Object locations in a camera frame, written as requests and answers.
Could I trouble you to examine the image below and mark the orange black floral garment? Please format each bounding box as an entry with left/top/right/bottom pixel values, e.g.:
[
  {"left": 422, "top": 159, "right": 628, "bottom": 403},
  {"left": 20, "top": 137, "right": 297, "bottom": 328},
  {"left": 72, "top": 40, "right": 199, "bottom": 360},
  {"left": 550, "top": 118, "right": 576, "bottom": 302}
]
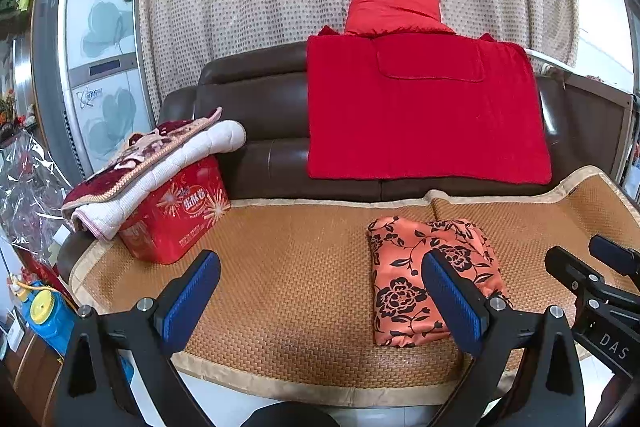
[{"left": 368, "top": 217, "right": 506, "bottom": 348}]

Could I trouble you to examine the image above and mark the blue yellow toy container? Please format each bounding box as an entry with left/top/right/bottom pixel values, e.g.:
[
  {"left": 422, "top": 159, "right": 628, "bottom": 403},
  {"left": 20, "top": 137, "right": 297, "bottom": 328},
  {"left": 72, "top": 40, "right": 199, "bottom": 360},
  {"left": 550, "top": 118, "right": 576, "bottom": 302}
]
[{"left": 10, "top": 275, "right": 76, "bottom": 357}]

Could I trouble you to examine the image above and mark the white quilted folded blanket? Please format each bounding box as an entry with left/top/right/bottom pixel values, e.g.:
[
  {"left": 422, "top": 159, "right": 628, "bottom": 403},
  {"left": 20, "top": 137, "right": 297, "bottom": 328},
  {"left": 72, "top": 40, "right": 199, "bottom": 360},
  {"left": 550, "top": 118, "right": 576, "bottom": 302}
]
[{"left": 62, "top": 118, "right": 246, "bottom": 242}]

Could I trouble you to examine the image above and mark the red egg roll tin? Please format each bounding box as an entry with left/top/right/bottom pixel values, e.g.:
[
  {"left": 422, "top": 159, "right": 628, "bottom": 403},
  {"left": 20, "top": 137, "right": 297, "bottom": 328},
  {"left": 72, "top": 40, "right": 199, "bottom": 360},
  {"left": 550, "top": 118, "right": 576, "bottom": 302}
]
[{"left": 118, "top": 155, "right": 231, "bottom": 265}]

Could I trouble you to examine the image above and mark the clear plastic wrapped package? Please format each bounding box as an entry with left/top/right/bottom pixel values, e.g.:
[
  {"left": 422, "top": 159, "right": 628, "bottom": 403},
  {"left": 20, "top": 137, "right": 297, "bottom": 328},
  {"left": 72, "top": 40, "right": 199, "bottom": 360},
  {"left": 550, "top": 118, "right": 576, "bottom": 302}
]
[{"left": 1, "top": 130, "right": 72, "bottom": 267}]

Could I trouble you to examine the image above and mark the woven bamboo seat mat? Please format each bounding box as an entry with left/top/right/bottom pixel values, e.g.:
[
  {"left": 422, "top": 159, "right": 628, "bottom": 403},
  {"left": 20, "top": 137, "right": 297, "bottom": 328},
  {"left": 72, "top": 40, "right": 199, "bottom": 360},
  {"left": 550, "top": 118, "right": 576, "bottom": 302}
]
[{"left": 67, "top": 164, "right": 640, "bottom": 408}]

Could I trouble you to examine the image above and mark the red knit blanket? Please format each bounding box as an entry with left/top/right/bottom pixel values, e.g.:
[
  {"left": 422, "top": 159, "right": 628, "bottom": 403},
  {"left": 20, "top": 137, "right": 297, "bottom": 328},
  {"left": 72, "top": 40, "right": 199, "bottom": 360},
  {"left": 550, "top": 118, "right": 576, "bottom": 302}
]
[{"left": 306, "top": 32, "right": 552, "bottom": 184}]

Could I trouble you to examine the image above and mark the maroon floral folded blanket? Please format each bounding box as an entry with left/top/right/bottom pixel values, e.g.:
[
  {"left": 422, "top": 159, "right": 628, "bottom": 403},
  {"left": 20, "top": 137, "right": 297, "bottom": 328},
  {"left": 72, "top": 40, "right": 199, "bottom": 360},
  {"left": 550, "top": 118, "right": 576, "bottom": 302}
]
[{"left": 61, "top": 107, "right": 222, "bottom": 219}]

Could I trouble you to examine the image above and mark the artificial flower arrangement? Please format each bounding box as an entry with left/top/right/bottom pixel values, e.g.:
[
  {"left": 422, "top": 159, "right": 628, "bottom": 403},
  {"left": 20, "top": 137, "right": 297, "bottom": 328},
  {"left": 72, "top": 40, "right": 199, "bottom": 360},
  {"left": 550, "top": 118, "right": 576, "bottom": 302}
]
[{"left": 0, "top": 90, "right": 25, "bottom": 143}]

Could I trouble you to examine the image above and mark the white floral standing air conditioner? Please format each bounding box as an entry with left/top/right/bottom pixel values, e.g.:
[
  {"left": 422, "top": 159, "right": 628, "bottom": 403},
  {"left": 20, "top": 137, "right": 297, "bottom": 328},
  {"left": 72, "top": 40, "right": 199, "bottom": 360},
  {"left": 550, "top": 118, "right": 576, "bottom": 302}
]
[{"left": 34, "top": 0, "right": 155, "bottom": 185}]

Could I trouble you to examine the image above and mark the dark brown leather sofa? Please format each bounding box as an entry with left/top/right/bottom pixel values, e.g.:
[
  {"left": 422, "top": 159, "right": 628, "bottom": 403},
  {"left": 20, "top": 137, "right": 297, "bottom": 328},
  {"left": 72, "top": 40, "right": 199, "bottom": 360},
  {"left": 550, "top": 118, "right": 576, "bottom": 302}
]
[{"left": 55, "top": 40, "right": 637, "bottom": 283}]

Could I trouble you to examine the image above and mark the red satin pillow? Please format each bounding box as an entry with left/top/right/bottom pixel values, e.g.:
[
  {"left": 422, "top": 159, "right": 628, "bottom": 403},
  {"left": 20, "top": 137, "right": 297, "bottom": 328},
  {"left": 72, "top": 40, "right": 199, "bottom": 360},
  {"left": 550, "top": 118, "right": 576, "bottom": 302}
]
[{"left": 345, "top": 0, "right": 454, "bottom": 37}]

